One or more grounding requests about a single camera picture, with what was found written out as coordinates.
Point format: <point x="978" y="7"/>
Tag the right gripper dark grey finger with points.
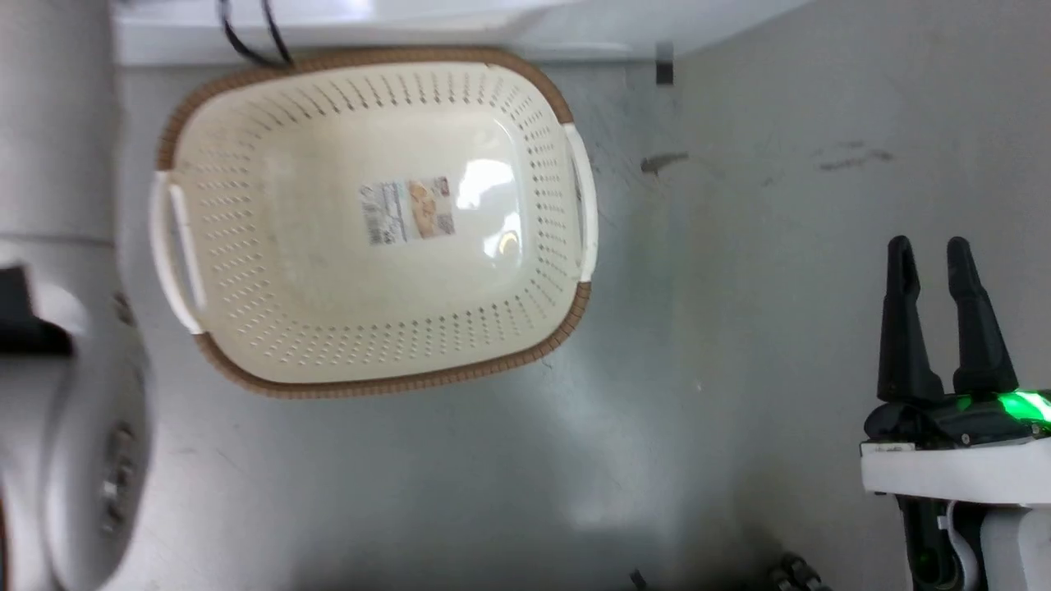
<point x="977" y="345"/>
<point x="903" y="345"/>

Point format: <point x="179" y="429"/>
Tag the cream laundry basket brown rim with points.
<point x="328" y="312"/>

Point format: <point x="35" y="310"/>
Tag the printed label sticker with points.
<point x="406" y="210"/>

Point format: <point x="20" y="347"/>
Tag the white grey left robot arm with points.
<point x="57" y="427"/>

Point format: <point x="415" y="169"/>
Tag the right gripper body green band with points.
<point x="952" y="468"/>

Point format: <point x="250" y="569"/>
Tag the black ribbed connector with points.
<point x="796" y="574"/>

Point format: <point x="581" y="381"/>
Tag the small black floor piece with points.
<point x="639" y="580"/>

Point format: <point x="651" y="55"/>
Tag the small dark wall bracket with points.
<point x="664" y="66"/>

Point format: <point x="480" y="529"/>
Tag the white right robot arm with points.
<point x="1014" y="550"/>

